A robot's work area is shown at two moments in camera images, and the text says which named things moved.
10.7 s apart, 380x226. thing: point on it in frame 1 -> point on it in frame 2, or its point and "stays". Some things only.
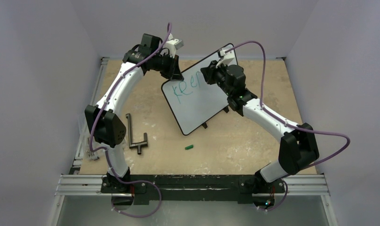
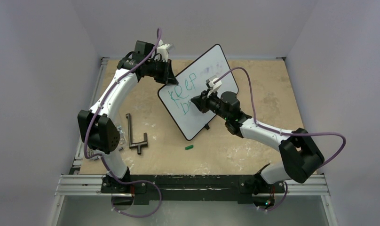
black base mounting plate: [192, 189] stays
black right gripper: [212, 74] -> [204, 101]
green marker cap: [189, 147] stays
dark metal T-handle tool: [144, 143] stays
